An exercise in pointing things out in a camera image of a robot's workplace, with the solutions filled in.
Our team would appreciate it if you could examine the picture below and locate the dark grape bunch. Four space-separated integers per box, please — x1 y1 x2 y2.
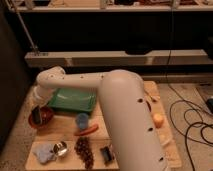
74 137 94 170

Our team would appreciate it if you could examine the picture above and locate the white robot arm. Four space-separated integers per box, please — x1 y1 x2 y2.
34 66 171 171

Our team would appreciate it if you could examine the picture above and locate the dark red plate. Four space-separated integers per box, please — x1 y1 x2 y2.
146 101 151 113

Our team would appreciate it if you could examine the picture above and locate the metal diagonal rod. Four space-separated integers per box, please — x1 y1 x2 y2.
10 0 47 56

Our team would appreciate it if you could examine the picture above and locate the small steel bowl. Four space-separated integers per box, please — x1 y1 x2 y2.
53 141 68 157

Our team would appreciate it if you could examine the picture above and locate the red bowl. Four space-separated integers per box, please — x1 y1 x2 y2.
28 106 54 129

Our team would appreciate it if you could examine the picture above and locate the black floor cable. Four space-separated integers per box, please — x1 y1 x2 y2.
165 6 213 171

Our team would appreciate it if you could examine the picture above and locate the wooden board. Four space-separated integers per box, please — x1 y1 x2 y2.
25 81 182 171

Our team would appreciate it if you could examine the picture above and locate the orange carrot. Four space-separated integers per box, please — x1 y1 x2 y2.
74 124 99 136

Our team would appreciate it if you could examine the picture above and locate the blue plastic cup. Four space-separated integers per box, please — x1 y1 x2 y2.
75 113 89 130

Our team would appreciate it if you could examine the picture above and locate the yellow apple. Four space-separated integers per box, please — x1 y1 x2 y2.
152 113 164 128

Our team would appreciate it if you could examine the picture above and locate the green rectangular tray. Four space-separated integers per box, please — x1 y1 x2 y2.
48 88 96 113

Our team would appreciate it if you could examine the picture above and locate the white shelf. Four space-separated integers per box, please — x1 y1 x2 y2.
25 50 213 67
9 3 213 14

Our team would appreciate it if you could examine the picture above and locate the small black brush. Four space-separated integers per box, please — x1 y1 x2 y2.
100 146 115 165

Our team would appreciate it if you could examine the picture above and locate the white upper shelf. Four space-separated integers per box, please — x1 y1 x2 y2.
9 3 213 14

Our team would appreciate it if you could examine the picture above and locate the white lower shelf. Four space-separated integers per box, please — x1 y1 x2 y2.
25 50 213 67

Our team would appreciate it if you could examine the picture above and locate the blue cloth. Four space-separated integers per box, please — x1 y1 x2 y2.
33 143 56 164

